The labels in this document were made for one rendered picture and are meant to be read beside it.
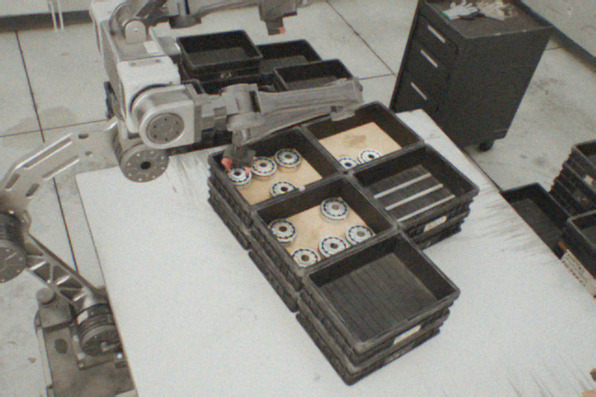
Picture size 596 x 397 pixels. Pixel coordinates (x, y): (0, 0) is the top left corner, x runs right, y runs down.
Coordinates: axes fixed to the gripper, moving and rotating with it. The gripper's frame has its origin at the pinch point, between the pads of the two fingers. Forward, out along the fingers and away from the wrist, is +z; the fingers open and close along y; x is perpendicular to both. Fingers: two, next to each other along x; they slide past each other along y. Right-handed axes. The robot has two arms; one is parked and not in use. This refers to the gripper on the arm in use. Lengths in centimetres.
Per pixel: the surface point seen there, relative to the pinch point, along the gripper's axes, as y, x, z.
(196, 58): 58, -121, 40
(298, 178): -20.9, -8.9, 4.1
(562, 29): -180, -338, 80
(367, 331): -55, 50, 3
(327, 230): -36.2, 13.5, 3.7
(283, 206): -19.9, 13.8, -3.0
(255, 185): -7.0, 0.4, 4.0
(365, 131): -41, -46, 5
